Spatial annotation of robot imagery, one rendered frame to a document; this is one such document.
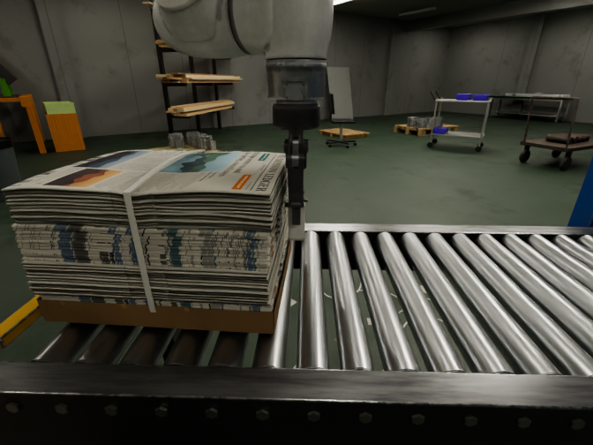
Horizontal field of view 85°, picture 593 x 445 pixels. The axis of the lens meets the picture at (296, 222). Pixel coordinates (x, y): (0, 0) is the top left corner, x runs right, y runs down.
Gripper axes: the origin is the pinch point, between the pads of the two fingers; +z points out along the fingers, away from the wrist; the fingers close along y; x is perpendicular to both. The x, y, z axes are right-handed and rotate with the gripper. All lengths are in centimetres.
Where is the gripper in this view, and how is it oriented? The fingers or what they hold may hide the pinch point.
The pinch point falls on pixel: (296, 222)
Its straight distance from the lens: 58.6
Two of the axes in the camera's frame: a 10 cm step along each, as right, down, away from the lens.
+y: -0.3, 4.0, -9.2
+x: 10.0, 0.1, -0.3
